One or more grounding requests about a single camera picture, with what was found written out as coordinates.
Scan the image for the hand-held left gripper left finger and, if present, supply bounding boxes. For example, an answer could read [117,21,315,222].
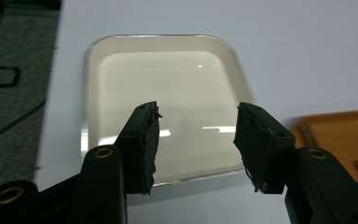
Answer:
[114,100,163,196]

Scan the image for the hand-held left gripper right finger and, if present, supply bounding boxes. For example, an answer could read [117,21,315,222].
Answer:
[233,102,296,195]

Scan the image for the brown wooden tray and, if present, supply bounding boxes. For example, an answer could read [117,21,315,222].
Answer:
[290,108,358,194]

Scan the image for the white square plate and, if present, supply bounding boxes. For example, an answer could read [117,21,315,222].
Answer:
[80,34,256,189]

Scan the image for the pale table mat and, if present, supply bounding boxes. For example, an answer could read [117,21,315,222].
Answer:
[33,0,358,224]

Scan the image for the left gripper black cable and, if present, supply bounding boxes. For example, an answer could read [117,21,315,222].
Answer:
[0,100,47,149]

